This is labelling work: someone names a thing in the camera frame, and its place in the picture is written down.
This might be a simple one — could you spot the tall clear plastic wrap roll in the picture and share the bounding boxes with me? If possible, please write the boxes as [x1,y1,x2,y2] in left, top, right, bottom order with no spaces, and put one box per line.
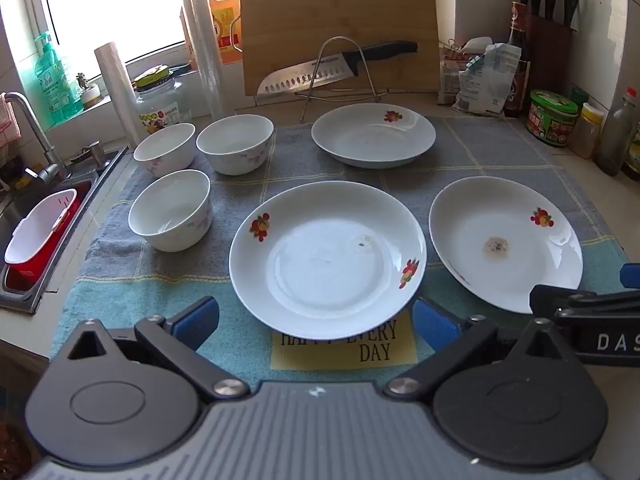
[181,0,226,122]

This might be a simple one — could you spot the white bowl pink floral print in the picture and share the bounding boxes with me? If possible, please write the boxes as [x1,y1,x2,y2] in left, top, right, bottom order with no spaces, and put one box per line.
[127,169,213,253]
[195,114,275,176]
[132,122,197,177]

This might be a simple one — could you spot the green lidded jar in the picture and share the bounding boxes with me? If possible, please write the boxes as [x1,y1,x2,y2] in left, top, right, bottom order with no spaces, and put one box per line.
[526,90,580,148]

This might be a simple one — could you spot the pink checked cloth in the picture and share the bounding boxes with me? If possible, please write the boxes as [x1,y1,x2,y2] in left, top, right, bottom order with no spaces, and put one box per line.
[0,94,22,148]

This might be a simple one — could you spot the white blue food bag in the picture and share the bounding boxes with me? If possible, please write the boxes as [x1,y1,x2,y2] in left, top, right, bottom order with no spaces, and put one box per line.
[452,42,523,116]

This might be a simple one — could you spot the dark glass bottle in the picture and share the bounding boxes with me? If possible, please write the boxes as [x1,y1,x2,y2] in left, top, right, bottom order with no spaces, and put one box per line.
[621,125,640,182]

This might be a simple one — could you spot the small yellow lidded jar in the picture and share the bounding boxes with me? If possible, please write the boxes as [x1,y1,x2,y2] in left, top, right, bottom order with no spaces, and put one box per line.
[567,102,605,160]

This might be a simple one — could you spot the santoku knife black handle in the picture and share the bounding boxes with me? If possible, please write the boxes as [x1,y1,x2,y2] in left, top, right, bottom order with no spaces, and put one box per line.
[257,41,418,96]

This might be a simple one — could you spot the white plate fruit print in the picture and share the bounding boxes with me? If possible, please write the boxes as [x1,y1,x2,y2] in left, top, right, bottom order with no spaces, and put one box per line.
[310,103,437,170]

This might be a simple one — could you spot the window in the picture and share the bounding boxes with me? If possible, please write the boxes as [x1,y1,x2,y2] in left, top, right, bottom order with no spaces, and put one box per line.
[37,0,201,53]

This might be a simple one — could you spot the glass jar yellow-green lid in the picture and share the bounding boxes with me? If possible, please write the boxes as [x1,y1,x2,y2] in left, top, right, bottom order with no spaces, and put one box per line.
[131,64,188,135]

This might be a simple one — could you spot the metal sink knob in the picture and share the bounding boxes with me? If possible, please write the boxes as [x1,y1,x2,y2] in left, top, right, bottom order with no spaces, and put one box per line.
[70,141,110,171]

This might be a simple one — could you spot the grey teal checked towel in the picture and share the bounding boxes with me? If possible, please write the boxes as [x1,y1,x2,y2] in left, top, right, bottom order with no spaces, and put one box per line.
[50,116,632,386]

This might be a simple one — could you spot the white plate brown stain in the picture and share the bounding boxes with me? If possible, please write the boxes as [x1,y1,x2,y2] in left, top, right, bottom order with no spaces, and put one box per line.
[428,176,585,315]

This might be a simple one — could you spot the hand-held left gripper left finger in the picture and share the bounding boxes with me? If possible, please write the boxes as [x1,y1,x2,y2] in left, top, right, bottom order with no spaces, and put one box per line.
[65,296,251,406]

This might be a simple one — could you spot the glass bottle red cap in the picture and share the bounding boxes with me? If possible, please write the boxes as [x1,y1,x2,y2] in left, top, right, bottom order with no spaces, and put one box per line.
[595,86,640,177]

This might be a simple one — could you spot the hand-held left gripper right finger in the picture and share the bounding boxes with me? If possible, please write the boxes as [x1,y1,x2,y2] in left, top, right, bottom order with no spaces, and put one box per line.
[382,296,566,406]

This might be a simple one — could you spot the short white plastic bag roll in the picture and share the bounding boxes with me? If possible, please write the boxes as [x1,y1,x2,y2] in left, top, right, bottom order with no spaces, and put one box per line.
[95,44,145,147]

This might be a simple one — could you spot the orange cooking wine jug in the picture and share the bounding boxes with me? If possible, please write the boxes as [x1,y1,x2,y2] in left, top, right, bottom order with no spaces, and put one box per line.
[194,0,244,66]

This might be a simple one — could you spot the white plate two fruit prints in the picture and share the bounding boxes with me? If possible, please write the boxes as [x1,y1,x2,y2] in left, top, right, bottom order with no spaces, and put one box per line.
[229,180,429,334]

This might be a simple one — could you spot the green dish soap bottle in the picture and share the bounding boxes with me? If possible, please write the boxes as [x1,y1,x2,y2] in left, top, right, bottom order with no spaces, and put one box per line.
[34,31,85,128]

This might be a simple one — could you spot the red white food bag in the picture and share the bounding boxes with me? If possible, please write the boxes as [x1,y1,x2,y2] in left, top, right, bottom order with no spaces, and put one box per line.
[439,36,493,106]

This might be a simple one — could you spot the dark sauce bottle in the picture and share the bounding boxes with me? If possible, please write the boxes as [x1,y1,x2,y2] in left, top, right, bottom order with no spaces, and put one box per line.
[504,1,532,118]

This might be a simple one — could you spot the bamboo cutting board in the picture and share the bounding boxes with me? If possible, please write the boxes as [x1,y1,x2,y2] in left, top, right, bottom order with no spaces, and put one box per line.
[240,0,441,97]

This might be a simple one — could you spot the metal faucet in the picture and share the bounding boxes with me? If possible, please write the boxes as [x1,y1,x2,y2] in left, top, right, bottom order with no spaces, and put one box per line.
[2,91,68,186]

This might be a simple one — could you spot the small figurine pot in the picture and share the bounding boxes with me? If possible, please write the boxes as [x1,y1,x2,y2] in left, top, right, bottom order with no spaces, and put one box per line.
[75,72,103,108]

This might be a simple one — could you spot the metal wire rack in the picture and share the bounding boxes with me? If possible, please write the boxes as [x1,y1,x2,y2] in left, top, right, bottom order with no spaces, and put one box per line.
[294,36,389,122]

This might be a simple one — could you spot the dark wooden knife block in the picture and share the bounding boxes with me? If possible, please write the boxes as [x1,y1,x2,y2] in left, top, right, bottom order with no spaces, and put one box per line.
[524,14,576,101]

